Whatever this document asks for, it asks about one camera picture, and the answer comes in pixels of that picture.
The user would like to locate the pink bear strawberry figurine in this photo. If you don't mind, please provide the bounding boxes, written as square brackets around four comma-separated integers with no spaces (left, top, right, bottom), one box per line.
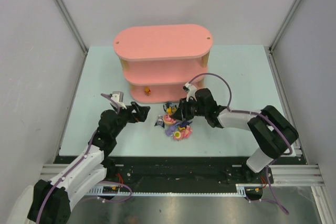
[163,114,176,126]

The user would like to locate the black purple-bow imp figurine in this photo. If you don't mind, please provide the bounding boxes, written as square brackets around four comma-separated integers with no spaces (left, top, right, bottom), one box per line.
[154,115,165,128]

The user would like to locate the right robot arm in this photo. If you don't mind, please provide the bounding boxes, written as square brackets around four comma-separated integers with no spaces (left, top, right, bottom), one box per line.
[172,88,299,179]

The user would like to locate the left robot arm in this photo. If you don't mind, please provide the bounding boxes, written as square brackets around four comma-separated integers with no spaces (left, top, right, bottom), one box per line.
[27,101,150,223]

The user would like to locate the pink three-tier shelf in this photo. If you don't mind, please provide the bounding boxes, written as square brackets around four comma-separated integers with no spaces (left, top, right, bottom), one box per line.
[113,24,213,103]

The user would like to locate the yellow mouse dragon-costume figurine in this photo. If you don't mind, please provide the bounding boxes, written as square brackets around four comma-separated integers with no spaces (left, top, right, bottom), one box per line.
[163,102,178,115]

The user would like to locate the yellow mouse navy-hood figurine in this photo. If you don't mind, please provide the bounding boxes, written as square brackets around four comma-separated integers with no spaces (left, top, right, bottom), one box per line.
[177,120,192,131]

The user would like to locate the purple bunny figurine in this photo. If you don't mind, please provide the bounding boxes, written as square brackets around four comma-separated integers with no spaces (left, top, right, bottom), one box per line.
[165,124,176,137]

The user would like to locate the yellow bear figurine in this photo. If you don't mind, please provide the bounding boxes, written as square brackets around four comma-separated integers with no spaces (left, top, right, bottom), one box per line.
[144,87,151,96]

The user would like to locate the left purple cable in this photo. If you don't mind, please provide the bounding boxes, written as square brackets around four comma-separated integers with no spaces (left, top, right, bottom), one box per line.
[36,93,133,222]

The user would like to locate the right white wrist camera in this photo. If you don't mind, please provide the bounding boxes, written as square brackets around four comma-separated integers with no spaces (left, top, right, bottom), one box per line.
[183,82,197,102]

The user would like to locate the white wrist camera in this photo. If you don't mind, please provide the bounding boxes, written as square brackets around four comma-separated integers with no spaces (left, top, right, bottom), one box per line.
[183,82,197,102]
[110,91,127,109]

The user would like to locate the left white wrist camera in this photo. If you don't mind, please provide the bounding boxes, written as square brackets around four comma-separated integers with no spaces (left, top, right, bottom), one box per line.
[110,91,127,109]

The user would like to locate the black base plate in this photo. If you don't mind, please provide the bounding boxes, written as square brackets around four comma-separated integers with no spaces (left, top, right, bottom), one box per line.
[54,155,307,186]

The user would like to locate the grey slotted cable duct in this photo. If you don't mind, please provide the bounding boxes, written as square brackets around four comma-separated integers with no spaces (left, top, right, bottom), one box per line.
[86,184,262,197]

